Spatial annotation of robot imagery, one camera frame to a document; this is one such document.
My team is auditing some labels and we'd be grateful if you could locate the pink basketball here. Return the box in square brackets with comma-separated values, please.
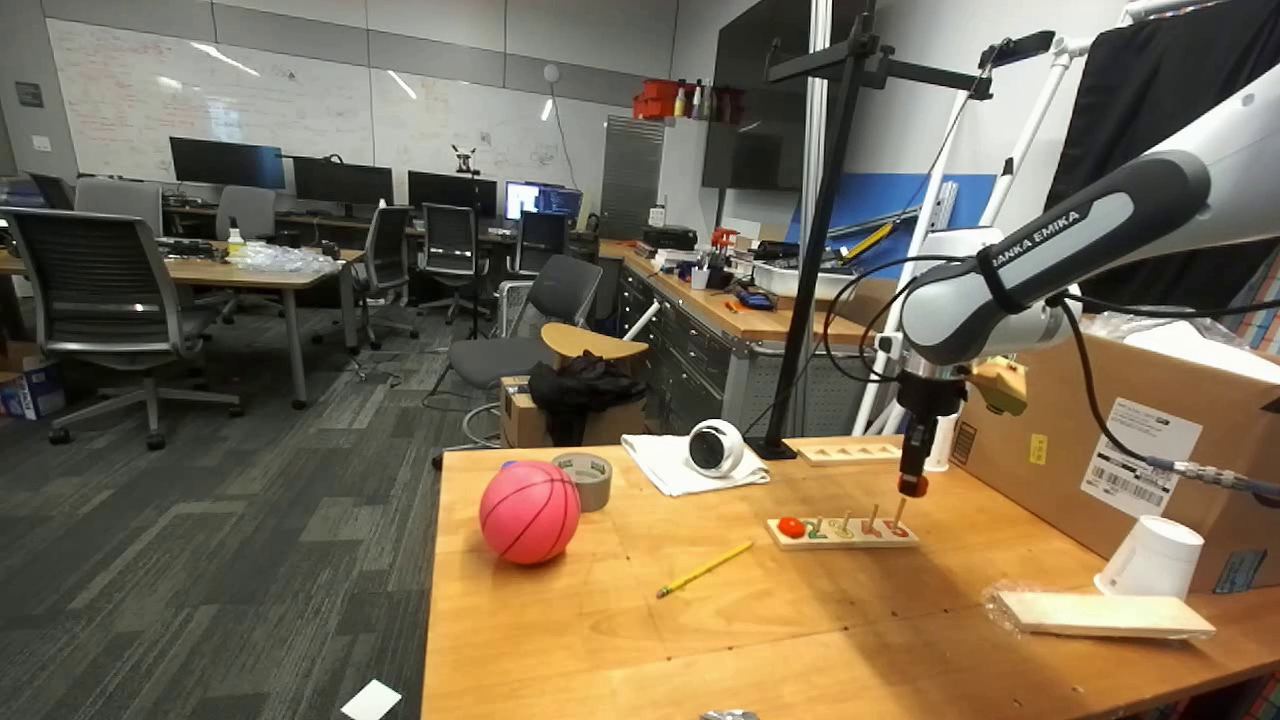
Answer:
[479, 461, 580, 569]

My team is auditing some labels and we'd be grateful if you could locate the white board in plastic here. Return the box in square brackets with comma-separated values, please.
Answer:
[993, 588, 1215, 642]

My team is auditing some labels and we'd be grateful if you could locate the long workbench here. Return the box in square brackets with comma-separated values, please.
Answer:
[602, 241, 864, 438]

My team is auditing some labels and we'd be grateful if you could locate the red ring disc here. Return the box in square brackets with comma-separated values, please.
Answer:
[775, 516, 809, 540]

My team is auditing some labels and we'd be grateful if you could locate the white paper cup far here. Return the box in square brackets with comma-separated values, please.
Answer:
[925, 415, 961, 476]

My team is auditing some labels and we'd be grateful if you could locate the yellow pencil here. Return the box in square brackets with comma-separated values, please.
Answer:
[657, 540, 756, 601]

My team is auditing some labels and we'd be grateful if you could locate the grey office chair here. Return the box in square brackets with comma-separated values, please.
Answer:
[7, 209, 244, 449]

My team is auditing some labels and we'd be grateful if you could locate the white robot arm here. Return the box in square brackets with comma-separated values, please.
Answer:
[896, 69, 1280, 495]

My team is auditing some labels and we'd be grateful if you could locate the black computer monitor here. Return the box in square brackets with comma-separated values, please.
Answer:
[168, 138, 285, 188]
[293, 155, 394, 204]

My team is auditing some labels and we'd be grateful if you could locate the white paper cup near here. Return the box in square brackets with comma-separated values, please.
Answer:
[1095, 516, 1206, 601]

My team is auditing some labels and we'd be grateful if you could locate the wooden office desk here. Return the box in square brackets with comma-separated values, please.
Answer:
[166, 250, 365, 407]

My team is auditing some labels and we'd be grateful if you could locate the grey tape roll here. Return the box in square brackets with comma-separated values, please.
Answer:
[557, 454, 612, 511]

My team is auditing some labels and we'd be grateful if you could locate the white round camera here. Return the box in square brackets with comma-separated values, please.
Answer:
[685, 421, 744, 480]

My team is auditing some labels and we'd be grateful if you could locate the white paper cup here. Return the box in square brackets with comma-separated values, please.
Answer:
[1095, 516, 1206, 601]
[925, 415, 961, 476]

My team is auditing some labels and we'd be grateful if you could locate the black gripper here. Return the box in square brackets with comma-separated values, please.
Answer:
[896, 378, 965, 495]

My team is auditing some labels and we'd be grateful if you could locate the black camera stand pole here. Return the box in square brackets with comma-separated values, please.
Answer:
[756, 0, 993, 461]

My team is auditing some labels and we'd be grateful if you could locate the large cardboard box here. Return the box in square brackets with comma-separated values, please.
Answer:
[957, 337, 1280, 596]

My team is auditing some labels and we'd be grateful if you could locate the wooden stool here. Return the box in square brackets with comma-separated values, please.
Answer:
[542, 319, 650, 366]

